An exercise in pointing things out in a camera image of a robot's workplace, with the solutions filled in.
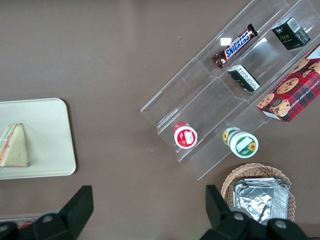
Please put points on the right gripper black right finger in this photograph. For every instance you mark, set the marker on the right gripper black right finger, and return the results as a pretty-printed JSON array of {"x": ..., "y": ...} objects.
[{"x": 225, "y": 222}]

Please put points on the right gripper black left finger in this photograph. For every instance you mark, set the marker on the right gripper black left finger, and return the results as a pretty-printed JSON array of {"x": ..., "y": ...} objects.
[{"x": 75, "y": 212}]

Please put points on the triangular sandwich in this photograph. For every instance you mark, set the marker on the triangular sandwich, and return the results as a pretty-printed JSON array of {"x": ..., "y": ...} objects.
[{"x": 16, "y": 147}]

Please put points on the light tan wicker basket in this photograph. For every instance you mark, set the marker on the light tan wicker basket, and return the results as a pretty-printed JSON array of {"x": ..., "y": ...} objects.
[{"x": 230, "y": 180}]

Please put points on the beige plastic tray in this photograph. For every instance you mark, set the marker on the beige plastic tray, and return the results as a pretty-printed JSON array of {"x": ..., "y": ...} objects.
[{"x": 47, "y": 140}]

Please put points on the stack of foil containers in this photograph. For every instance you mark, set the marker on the stack of foil containers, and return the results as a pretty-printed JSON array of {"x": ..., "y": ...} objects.
[{"x": 262, "y": 200}]

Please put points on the green lid yogurt cup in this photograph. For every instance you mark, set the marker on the green lid yogurt cup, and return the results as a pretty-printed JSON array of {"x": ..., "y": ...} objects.
[{"x": 242, "y": 143}]

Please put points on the red lid yogurt cup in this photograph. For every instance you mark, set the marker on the red lid yogurt cup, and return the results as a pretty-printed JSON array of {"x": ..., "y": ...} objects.
[{"x": 185, "y": 136}]

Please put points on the clear acrylic stepped shelf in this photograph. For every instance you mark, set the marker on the clear acrylic stepped shelf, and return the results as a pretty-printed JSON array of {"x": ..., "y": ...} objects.
[{"x": 200, "y": 100}]

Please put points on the small black box white label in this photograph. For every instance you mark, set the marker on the small black box white label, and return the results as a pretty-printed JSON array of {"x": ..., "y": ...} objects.
[{"x": 243, "y": 78}]

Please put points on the red chocolate chip cookie box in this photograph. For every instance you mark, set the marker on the red chocolate chip cookie box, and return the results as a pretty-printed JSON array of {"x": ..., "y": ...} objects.
[{"x": 292, "y": 92}]

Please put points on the Snickers chocolate bar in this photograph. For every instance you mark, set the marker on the Snickers chocolate bar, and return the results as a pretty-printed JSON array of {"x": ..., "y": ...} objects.
[{"x": 236, "y": 46}]

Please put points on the small black Face box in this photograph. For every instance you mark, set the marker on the small black Face box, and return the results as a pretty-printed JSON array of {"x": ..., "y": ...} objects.
[{"x": 290, "y": 33}]

